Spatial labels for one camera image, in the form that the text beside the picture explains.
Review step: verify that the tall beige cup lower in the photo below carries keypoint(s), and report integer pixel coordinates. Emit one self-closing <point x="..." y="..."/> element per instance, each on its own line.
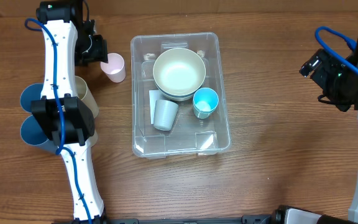
<point x="94" y="139"/>

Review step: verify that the tall dark blue cup upper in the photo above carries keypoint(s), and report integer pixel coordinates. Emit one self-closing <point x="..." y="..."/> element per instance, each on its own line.
<point x="31" y="93"/>

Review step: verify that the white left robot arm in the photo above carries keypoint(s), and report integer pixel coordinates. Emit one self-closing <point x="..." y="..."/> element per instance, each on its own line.
<point x="66" y="120"/>

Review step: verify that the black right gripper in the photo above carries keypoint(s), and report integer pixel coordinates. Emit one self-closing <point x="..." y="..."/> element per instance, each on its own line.
<point x="325" y="64"/>

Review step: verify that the blue-rimmed bowl underneath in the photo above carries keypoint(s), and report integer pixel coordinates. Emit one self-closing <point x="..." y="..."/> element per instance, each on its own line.
<point x="179" y="91"/>

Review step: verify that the clear plastic storage bin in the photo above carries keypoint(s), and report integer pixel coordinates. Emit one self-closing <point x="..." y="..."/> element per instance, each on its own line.
<point x="189" y="134"/>

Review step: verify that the small light blue cup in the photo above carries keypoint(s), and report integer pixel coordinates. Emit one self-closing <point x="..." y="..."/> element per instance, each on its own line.
<point x="205" y="101"/>

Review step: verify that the small pink cup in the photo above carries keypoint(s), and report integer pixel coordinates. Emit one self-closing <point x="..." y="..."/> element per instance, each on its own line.
<point x="115" y="68"/>

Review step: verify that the tall dark blue cup lower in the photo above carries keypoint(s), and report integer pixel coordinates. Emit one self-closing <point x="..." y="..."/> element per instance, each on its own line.
<point x="33" y="135"/>

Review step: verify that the small grey cup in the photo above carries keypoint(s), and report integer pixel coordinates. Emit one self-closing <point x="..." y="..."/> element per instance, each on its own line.
<point x="164" y="114"/>

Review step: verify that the tall beige cup upper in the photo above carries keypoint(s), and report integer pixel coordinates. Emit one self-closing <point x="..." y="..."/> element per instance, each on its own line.
<point x="86" y="96"/>

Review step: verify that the tall beige cup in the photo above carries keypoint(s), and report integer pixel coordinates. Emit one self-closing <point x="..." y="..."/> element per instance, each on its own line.
<point x="86" y="96"/>
<point x="94" y="139"/>

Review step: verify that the tall dark blue cup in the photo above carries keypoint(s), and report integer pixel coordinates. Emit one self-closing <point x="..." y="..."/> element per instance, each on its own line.
<point x="33" y="135"/>
<point x="31" y="93"/>

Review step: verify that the beige bowl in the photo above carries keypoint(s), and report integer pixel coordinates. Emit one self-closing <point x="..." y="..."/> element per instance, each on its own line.
<point x="179" y="65"/>

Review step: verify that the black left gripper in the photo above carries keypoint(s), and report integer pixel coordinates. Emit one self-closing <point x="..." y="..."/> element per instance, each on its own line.
<point x="100" y="55"/>

